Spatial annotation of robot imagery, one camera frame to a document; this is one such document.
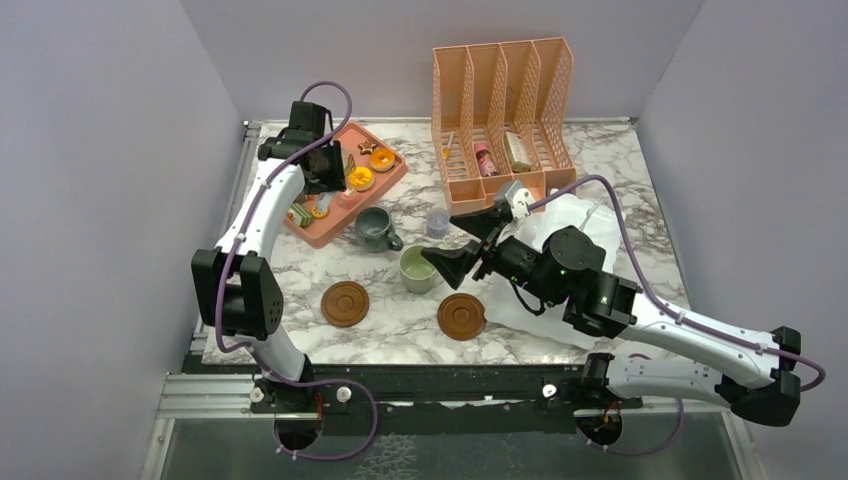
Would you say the green layered cake slice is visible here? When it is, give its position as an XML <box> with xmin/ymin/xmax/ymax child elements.
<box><xmin>287</xmin><ymin>203</ymin><xmax>314</xmax><ymax>228</ymax></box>

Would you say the white tiered dessert stand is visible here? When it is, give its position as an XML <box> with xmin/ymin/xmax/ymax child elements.
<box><xmin>485</xmin><ymin>195</ymin><xmax>627</xmax><ymax>351</ymax></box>

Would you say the pink snowball cake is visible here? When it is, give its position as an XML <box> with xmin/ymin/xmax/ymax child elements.
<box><xmin>337</xmin><ymin>189</ymin><xmax>361</xmax><ymax>210</ymax></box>

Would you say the orange glazed donut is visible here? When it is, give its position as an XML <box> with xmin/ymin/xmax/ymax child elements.
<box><xmin>369</xmin><ymin>147</ymin><xmax>396</xmax><ymax>172</ymax></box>

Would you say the left brown wooden coaster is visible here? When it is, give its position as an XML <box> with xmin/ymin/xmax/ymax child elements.
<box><xmin>320</xmin><ymin>281</ymin><xmax>370</xmax><ymax>328</ymax></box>

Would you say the yellow flower cookie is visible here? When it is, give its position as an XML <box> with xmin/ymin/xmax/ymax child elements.
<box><xmin>311</xmin><ymin>204</ymin><xmax>330</xmax><ymax>219</ymax></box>

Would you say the brown star cookie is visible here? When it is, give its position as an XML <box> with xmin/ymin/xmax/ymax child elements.
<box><xmin>358</xmin><ymin>139</ymin><xmax>377</xmax><ymax>156</ymax></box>

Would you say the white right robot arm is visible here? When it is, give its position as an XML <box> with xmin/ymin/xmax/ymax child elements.
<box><xmin>422</xmin><ymin>181</ymin><xmax>802</xmax><ymax>427</ymax></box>

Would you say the brown wooden coaster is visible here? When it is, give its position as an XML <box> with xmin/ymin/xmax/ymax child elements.
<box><xmin>437</xmin><ymin>293</ymin><xmax>486</xmax><ymax>341</ymax></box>
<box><xmin>320</xmin><ymin>281</ymin><xmax>370</xmax><ymax>328</ymax></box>

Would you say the pink bottle in organizer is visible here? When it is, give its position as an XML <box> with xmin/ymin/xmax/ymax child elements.
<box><xmin>473</xmin><ymin>141</ymin><xmax>499</xmax><ymax>178</ymax></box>

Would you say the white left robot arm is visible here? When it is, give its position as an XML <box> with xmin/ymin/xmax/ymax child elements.
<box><xmin>191</xmin><ymin>160</ymin><xmax>319</xmax><ymax>411</ymax></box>

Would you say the right brown wooden coaster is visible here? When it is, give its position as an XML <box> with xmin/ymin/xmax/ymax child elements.
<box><xmin>437</xmin><ymin>293</ymin><xmax>486</xmax><ymax>341</ymax></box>

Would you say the tan box in organizer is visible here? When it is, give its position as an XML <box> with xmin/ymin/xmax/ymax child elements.
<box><xmin>504</xmin><ymin>131</ymin><xmax>532</xmax><ymax>173</ymax></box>

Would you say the yellow frosted donut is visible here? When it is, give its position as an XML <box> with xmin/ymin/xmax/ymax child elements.
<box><xmin>348</xmin><ymin>166</ymin><xmax>375</xmax><ymax>192</ymax></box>

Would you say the light green ceramic mug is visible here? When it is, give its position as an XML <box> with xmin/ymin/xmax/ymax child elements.
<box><xmin>399</xmin><ymin>245</ymin><xmax>438</xmax><ymax>294</ymax></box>

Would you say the dark blue-green ceramic mug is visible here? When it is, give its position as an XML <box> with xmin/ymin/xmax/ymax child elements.
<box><xmin>355</xmin><ymin>207</ymin><xmax>404</xmax><ymax>253</ymax></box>

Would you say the pink mesh file organizer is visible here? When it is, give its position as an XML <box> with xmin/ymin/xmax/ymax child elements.
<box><xmin>431</xmin><ymin>37</ymin><xmax>577</xmax><ymax>214</ymax></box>

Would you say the pink dessert tray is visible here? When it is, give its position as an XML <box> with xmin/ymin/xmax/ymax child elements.
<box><xmin>283</xmin><ymin>122</ymin><xmax>408</xmax><ymax>249</ymax></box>

